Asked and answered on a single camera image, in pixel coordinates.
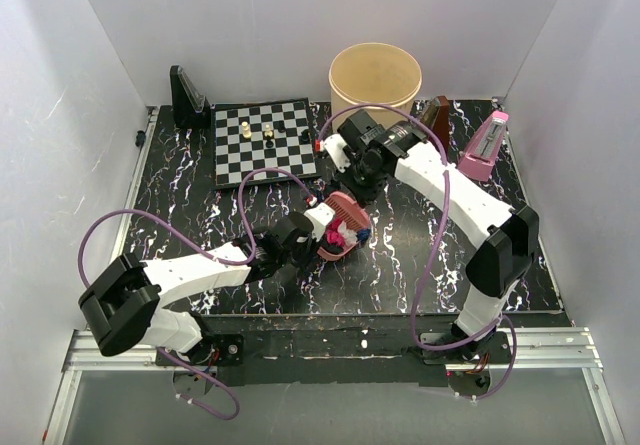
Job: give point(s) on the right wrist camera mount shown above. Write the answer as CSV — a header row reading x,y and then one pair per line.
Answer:
x,y
334,146

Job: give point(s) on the pink hand brush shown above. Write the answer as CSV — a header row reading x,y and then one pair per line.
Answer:
x,y
348,211

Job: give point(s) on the brown metronome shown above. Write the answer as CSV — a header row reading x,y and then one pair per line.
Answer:
x,y
434,115

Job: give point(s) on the blue paper scrap front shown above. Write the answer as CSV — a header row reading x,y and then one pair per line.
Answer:
x,y
363,235

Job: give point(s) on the beige plastic bucket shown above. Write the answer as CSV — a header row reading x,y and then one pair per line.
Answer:
x,y
377,74

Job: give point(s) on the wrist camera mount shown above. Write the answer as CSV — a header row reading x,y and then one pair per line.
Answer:
x,y
320,215
334,146

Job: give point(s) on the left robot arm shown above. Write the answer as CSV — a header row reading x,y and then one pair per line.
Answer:
x,y
128,304

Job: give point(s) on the pink metronome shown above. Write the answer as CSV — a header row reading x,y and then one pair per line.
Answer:
x,y
479,156

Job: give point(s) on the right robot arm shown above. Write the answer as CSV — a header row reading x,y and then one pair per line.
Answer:
x,y
505,239

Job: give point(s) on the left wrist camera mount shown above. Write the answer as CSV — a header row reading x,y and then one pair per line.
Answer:
x,y
320,215

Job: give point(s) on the pink plastic dustpan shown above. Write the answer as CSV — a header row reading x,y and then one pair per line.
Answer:
x,y
332,252

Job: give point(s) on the magenta paper scrap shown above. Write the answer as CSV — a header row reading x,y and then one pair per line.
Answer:
x,y
332,237

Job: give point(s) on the white chess piece left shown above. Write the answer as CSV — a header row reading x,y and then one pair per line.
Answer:
x,y
246,130

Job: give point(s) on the black white chessboard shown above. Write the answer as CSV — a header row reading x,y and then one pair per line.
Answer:
x,y
234,157

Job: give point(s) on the white twisted paper scrap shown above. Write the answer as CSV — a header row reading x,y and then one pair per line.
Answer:
x,y
344,236

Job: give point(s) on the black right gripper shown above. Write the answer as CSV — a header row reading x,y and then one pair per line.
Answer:
x,y
365,196

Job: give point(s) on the black metronome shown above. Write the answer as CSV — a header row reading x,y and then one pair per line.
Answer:
x,y
191,109

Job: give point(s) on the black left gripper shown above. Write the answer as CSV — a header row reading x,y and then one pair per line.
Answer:
x,y
312,247

